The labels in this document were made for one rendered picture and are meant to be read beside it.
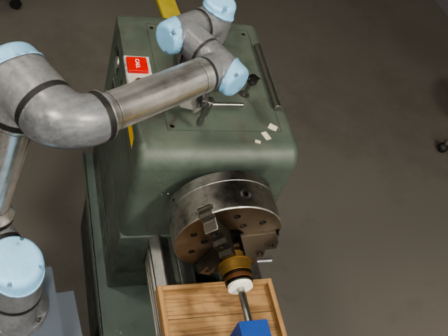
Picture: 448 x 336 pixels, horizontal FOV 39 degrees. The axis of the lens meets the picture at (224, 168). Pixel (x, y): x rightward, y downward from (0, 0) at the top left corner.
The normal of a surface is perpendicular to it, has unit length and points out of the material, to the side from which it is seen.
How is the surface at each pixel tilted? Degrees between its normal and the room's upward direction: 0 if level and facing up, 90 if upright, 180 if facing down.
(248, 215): 90
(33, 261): 8
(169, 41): 90
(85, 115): 31
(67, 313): 0
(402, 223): 0
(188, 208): 56
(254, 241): 9
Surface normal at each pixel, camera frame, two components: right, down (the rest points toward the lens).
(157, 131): 0.26, -0.61
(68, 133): 0.27, 0.51
